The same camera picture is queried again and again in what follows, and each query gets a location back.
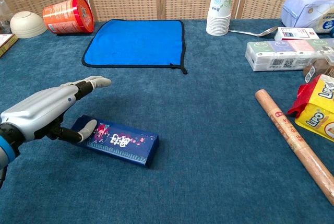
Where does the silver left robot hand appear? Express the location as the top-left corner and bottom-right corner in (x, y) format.
(0, 75), (112, 151)

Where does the blue cardboard glasses case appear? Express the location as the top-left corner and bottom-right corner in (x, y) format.
(70, 114), (159, 169)

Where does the gold and brown box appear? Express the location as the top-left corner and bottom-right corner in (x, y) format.
(0, 33), (19, 58)

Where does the cream bowl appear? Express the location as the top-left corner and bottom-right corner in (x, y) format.
(9, 11), (48, 39)

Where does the orange canister with red lid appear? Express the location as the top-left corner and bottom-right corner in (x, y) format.
(42, 0), (95, 36)

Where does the blue cloth with black trim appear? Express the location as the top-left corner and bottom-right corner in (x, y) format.
(81, 19), (188, 75)

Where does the stack of white paper cups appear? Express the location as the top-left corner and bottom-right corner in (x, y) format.
(206, 0), (233, 36)

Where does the pastel tissue multipack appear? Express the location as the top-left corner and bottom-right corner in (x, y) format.
(245, 38), (334, 73)

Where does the metal spoon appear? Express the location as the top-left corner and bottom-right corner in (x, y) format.
(228, 26), (279, 37)

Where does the small white and red box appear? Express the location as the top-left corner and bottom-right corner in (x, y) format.
(273, 27), (320, 41)

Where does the yellow Lipo snack bag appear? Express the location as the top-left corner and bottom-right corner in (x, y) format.
(287, 74), (334, 143)

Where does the brown clear-wrapped box pack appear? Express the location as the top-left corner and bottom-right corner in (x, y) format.
(302, 51), (334, 84)

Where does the large white-blue tissue pack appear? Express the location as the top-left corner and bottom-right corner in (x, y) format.
(280, 0), (334, 34)

